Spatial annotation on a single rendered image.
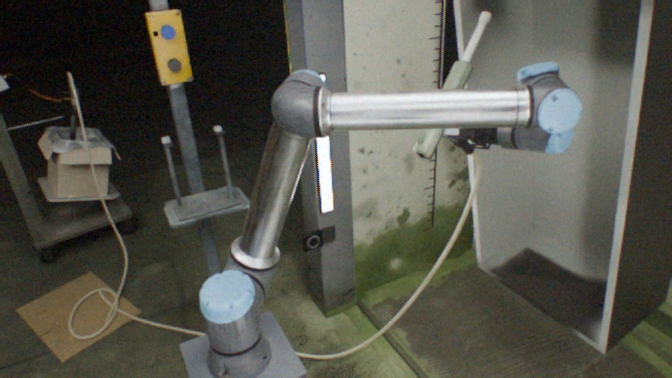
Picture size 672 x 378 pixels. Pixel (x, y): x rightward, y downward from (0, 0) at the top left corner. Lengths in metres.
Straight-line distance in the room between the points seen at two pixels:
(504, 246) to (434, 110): 1.30
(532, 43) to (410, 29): 0.53
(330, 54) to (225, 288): 1.04
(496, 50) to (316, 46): 0.67
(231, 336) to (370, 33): 1.29
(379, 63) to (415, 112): 1.08
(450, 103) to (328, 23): 1.00
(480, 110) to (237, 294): 0.78
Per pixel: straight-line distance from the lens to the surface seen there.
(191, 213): 1.98
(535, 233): 2.31
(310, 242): 2.19
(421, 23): 2.17
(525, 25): 1.84
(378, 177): 2.25
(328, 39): 1.94
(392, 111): 1.01
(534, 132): 1.22
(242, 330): 1.36
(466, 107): 1.02
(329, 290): 2.43
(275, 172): 1.25
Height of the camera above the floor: 1.73
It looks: 27 degrees down
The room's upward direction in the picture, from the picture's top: 3 degrees counter-clockwise
